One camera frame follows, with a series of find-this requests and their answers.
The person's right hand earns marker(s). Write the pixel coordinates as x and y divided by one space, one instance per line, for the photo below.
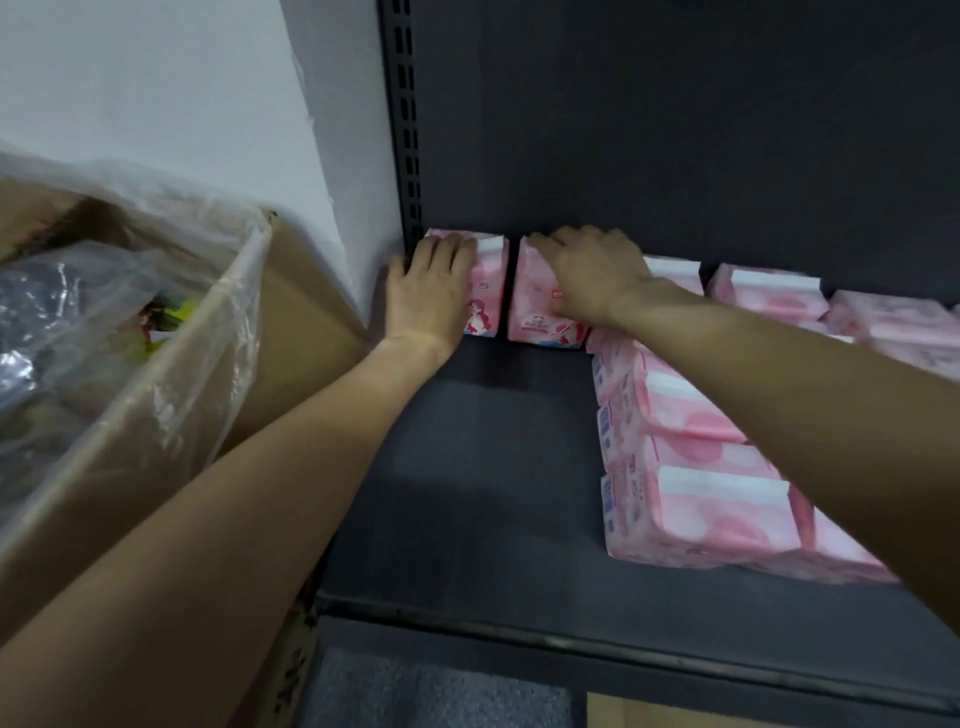
600 277

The person's left hand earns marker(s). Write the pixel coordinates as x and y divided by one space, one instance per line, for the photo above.
429 300

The person's left little finger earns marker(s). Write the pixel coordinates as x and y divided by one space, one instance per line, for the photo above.
396 271

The person's right fingers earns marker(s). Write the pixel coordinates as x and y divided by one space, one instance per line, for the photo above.
577 241

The pink cartoon print tissue packet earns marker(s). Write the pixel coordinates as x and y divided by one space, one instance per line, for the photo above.
487 300
532 315

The person's right forearm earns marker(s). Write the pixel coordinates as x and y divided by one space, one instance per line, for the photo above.
825 397

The person's left forearm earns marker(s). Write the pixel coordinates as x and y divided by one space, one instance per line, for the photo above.
225 525

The brown cardboard box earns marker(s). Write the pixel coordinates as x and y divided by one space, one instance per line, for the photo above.
300 315

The dark metal shelf unit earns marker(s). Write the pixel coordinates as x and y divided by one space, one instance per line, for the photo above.
480 465

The colourful goods in bag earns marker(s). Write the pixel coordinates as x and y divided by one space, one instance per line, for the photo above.
169 319

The pile of pink white packs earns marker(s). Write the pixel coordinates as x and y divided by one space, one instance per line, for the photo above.
690 495

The clear plastic bag liner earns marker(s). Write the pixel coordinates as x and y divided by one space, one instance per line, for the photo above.
112 360

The tan cardboard carton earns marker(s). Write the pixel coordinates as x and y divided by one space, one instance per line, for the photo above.
712 714

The black perforated shelf post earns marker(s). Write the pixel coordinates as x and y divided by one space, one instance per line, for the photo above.
405 127

